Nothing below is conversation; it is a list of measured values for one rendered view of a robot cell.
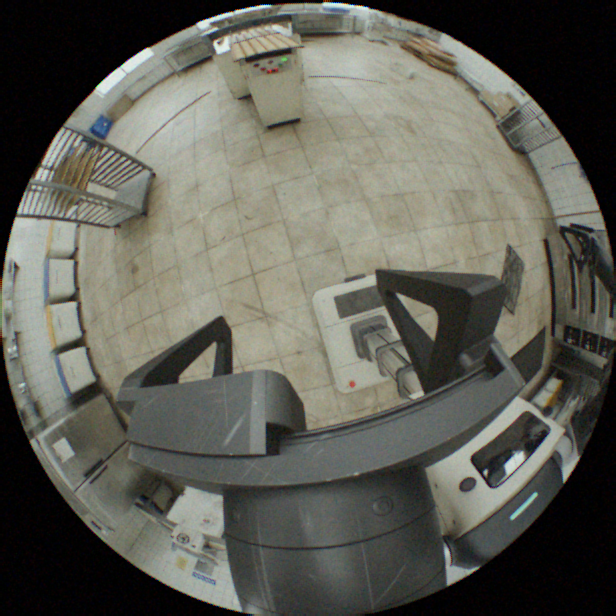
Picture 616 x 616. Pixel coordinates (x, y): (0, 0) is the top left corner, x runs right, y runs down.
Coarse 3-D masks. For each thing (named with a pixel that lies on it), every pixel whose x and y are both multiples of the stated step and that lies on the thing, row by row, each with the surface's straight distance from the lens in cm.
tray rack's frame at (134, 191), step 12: (48, 168) 242; (96, 180) 258; (132, 180) 249; (144, 180) 228; (120, 192) 262; (132, 192) 236; (144, 192) 217; (96, 204) 254; (132, 204) 226; (24, 216) 223; (36, 216) 224; (48, 216) 226; (120, 216) 239; (132, 216) 220; (108, 228) 257
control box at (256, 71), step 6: (264, 60) 147; (276, 60) 149; (288, 60) 150; (252, 66) 148; (258, 66) 148; (264, 66) 149; (270, 66) 150; (276, 66) 151; (282, 66) 152; (288, 66) 153; (252, 72) 150; (258, 72) 151; (264, 72) 152
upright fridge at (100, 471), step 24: (72, 408) 325; (96, 408) 308; (48, 432) 291; (72, 432) 295; (96, 432) 306; (120, 432) 324; (48, 456) 296; (72, 456) 298; (96, 456) 308; (120, 456) 324; (72, 480) 305; (96, 480) 312; (120, 480) 326; (144, 480) 347; (72, 504) 321; (96, 504) 320; (120, 504) 332; (96, 528) 339
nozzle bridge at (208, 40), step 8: (264, 16) 216; (272, 16) 211; (280, 16) 221; (288, 16) 222; (296, 16) 215; (232, 24) 210; (240, 24) 218; (248, 24) 218; (256, 24) 219; (264, 24) 220; (272, 24) 216; (288, 24) 237; (208, 32) 216; (216, 32) 218; (224, 32) 218; (232, 32) 219; (240, 32) 214; (296, 32) 230; (208, 40) 211; (216, 40) 215
